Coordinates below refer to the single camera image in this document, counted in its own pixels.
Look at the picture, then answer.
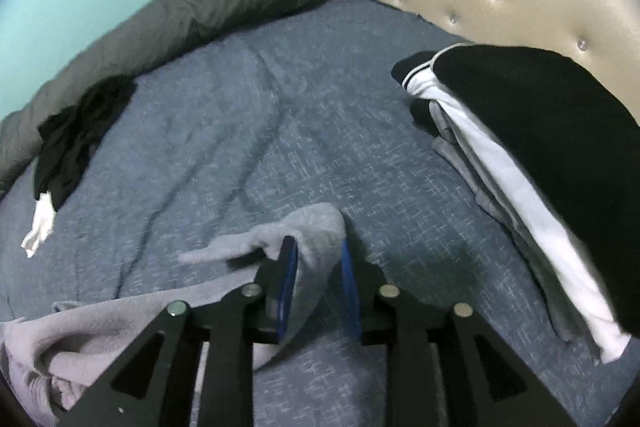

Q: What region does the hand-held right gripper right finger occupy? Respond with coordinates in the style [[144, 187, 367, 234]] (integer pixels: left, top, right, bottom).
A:
[[341, 239, 576, 427]]

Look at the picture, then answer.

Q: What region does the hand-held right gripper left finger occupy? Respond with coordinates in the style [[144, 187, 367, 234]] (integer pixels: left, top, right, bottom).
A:
[[50, 234, 301, 427]]

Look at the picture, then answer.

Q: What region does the grey fleece garment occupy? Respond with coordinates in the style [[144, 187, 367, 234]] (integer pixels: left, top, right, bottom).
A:
[[0, 202, 347, 423]]

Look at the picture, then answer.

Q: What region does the folded grey garment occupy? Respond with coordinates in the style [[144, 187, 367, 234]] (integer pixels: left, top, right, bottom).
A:
[[431, 99, 581, 343]]

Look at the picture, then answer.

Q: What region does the blue patterned bed cover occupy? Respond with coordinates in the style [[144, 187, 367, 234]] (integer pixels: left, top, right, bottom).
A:
[[0, 0, 640, 427]]

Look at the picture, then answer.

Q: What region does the black white-striped folded garment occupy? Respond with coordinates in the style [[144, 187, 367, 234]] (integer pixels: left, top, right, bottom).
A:
[[391, 51, 451, 132]]

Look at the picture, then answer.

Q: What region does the crumpled white garment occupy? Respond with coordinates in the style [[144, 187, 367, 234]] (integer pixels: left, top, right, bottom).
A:
[[20, 192, 55, 259]]

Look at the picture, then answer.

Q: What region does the crumpled black garment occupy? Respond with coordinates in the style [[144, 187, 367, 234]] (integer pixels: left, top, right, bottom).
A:
[[32, 75, 137, 211]]

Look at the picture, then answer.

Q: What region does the dark grey rolled duvet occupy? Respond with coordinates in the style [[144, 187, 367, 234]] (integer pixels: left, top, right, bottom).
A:
[[0, 0, 346, 198]]

